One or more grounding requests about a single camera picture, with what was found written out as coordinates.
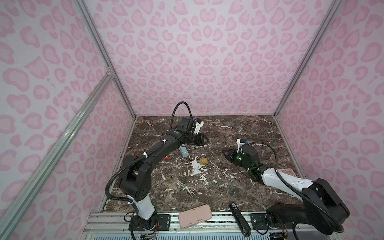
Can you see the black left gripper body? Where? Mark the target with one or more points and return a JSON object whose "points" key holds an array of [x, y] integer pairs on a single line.
{"points": [[196, 139]]}

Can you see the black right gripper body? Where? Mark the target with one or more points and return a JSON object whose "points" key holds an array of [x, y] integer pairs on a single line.
{"points": [[237, 158]]}

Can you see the brass padlock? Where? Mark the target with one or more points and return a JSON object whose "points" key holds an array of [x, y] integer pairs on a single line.
{"points": [[203, 159]]}

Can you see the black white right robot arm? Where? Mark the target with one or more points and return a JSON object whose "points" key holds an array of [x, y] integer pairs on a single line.
{"points": [[321, 206]]}

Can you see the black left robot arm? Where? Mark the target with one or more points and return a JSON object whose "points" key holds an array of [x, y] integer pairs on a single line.
{"points": [[136, 180]]}

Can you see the light blue rectangular bar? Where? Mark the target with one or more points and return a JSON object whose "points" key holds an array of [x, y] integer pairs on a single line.
{"points": [[184, 151]]}

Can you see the black handheld device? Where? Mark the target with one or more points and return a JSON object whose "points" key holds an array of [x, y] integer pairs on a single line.
{"points": [[240, 220]]}

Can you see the pink smartphone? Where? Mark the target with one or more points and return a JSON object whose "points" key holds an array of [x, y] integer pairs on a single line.
{"points": [[194, 216]]}

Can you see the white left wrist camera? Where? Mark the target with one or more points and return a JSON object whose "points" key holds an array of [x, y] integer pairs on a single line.
{"points": [[198, 125]]}

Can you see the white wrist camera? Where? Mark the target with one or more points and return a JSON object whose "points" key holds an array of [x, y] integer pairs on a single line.
{"points": [[241, 142], [198, 125]]}

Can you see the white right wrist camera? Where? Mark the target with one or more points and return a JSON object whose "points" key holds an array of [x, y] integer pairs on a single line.
{"points": [[241, 142]]}

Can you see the diagonal aluminium frame bar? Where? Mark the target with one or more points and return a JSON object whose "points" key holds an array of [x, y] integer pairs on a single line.
{"points": [[20, 205]]}

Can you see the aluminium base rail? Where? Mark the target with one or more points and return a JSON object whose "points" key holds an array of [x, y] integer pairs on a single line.
{"points": [[222, 226]]}

